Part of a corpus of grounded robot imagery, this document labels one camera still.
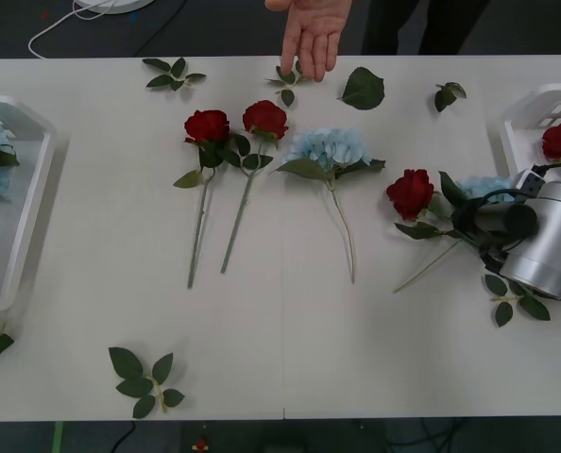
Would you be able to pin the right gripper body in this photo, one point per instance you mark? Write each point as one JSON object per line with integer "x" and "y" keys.
{"x": 462, "y": 222}

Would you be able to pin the red rose with drooping leaf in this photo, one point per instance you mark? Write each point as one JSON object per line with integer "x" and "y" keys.
{"x": 206, "y": 125}

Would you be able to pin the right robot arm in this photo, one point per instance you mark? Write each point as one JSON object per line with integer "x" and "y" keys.
{"x": 549, "y": 236}

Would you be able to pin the person's hand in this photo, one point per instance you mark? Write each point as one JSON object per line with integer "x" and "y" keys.
{"x": 313, "y": 33}

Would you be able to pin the red rose with thin stem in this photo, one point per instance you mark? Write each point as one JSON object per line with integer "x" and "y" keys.
{"x": 410, "y": 193}

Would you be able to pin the white box with roses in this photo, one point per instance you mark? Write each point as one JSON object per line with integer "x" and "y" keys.
{"x": 521, "y": 122}

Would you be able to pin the small green leaf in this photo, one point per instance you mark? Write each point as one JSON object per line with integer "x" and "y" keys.
{"x": 445, "y": 99}

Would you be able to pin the large single green leaf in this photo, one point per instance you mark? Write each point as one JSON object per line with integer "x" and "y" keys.
{"x": 364, "y": 89}

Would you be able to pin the small red yellow object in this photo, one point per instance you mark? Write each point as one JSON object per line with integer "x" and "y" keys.
{"x": 200, "y": 444}

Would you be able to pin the white round base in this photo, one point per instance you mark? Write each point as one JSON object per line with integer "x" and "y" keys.
{"x": 115, "y": 5}

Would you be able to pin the white box with blue flowers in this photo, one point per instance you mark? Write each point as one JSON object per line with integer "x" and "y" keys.
{"x": 30, "y": 189}

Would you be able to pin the green strip under table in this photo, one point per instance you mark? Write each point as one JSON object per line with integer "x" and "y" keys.
{"x": 59, "y": 436}

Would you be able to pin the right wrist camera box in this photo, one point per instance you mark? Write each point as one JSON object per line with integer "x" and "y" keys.
{"x": 528, "y": 181}

